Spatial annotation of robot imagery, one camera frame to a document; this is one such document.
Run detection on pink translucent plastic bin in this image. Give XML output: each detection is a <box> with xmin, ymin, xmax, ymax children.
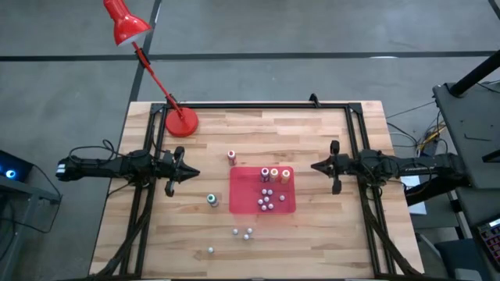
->
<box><xmin>228</xmin><ymin>166</ymin><xmax>297</xmax><ymax>216</ymax></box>

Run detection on black hex key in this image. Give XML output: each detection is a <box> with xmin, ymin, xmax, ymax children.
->
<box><xmin>463</xmin><ymin>133</ymin><xmax>492</xmax><ymax>143</ymax></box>

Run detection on black metal table frame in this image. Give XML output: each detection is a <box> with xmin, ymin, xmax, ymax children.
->
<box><xmin>88</xmin><ymin>101</ymin><xmax>425</xmax><ymax>281</ymax></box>

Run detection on black computer box blue light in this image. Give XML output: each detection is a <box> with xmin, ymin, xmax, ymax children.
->
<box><xmin>0</xmin><ymin>150</ymin><xmax>35</xmax><ymax>188</ymax></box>

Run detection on black pole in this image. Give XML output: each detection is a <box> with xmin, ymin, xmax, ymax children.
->
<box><xmin>448</xmin><ymin>49</ymin><xmax>500</xmax><ymax>98</ymax></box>

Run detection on black desk beam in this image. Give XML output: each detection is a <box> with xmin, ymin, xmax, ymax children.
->
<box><xmin>404</xmin><ymin>177</ymin><xmax>472</xmax><ymax>208</ymax></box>

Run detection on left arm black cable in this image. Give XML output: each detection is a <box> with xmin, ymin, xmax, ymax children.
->
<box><xmin>69</xmin><ymin>139</ymin><xmax>120</xmax><ymax>162</ymax></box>

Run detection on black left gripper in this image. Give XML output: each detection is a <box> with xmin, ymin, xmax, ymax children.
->
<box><xmin>155</xmin><ymin>146</ymin><xmax>201</xmax><ymax>198</ymax></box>

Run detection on dark blue chair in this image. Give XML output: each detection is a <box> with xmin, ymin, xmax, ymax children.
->
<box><xmin>433</xmin><ymin>238</ymin><xmax>491</xmax><ymax>281</ymax></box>

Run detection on red desk lamp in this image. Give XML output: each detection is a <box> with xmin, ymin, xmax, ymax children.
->
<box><xmin>102</xmin><ymin>0</ymin><xmax>199</xmax><ymax>138</ymax></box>

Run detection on grey side table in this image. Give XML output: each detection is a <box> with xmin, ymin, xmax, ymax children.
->
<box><xmin>0</xmin><ymin>175</ymin><xmax>63</xmax><ymax>281</ymax></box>

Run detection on dark grey desk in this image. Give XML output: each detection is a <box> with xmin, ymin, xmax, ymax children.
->
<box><xmin>432</xmin><ymin>80</ymin><xmax>500</xmax><ymax>190</ymax></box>

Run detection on keyboard with colourful keys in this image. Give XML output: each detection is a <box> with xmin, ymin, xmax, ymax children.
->
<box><xmin>477</xmin><ymin>217</ymin><xmax>500</xmax><ymax>269</ymax></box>

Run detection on white paper sheet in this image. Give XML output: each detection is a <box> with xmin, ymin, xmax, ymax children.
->
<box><xmin>400</xmin><ymin>175</ymin><xmax>429</xmax><ymax>216</ymax></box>

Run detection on black power adapter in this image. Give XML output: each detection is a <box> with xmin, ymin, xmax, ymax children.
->
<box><xmin>418</xmin><ymin>139</ymin><xmax>441</xmax><ymax>157</ymax></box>

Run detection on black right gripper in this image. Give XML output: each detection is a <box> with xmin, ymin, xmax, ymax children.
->
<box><xmin>311</xmin><ymin>140</ymin><xmax>363</xmax><ymax>195</ymax></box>

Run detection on black floor cable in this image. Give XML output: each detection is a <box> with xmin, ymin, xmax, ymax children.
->
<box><xmin>385</xmin><ymin>100</ymin><xmax>438</xmax><ymax>119</ymax></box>

